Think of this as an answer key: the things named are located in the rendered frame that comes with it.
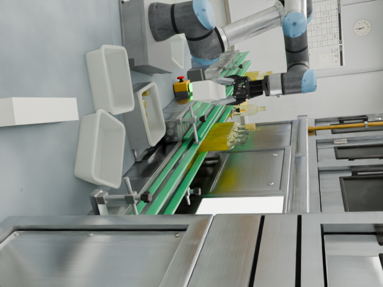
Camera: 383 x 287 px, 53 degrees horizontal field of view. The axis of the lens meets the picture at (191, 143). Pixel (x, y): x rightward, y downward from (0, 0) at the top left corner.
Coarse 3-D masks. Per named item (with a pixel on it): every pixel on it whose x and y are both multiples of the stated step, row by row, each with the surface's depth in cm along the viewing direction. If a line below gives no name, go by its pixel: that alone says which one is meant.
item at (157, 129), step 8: (144, 88) 144; (152, 88) 155; (144, 96) 157; (152, 96) 156; (152, 104) 158; (160, 104) 158; (144, 112) 142; (152, 112) 159; (160, 112) 158; (144, 120) 143; (152, 120) 160; (160, 120) 160; (152, 128) 162; (160, 128) 161; (152, 136) 156; (160, 136) 156; (152, 144) 147
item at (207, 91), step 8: (208, 80) 128; (192, 88) 130; (200, 88) 129; (208, 88) 128; (216, 88) 136; (224, 88) 149; (200, 96) 129; (208, 96) 128; (216, 96) 136; (224, 96) 148
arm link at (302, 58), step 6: (306, 48) 128; (288, 54) 130; (294, 54) 128; (300, 54) 128; (306, 54) 129; (288, 60) 132; (294, 60) 130; (300, 60) 130; (306, 60) 131; (288, 66) 132; (306, 66) 129
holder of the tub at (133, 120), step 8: (136, 88) 147; (136, 96) 141; (136, 104) 142; (128, 112) 144; (136, 112) 143; (128, 120) 145; (136, 120) 144; (128, 128) 147; (136, 128) 146; (144, 128) 145; (128, 136) 148; (136, 136) 147; (144, 136) 146; (136, 144) 148; (144, 144) 147; (136, 152) 152; (144, 152) 159; (152, 152) 158; (136, 160) 152; (144, 160) 151
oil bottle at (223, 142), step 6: (204, 138) 172; (210, 138) 171; (216, 138) 170; (222, 138) 168; (228, 138) 168; (204, 144) 171; (210, 144) 170; (216, 144) 170; (222, 144) 169; (228, 144) 168; (234, 144) 169; (198, 150) 173; (204, 150) 172; (210, 150) 172; (216, 150) 171
